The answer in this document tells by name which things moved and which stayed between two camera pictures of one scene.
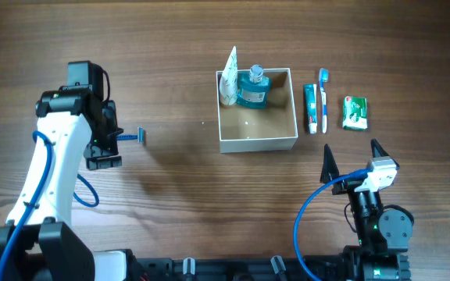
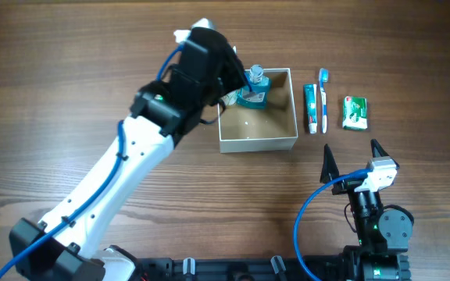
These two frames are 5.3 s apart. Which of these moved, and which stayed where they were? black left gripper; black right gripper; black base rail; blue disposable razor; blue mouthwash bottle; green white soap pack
Moved: black left gripper; blue disposable razor
Stayed: black right gripper; green white soap pack; black base rail; blue mouthwash bottle
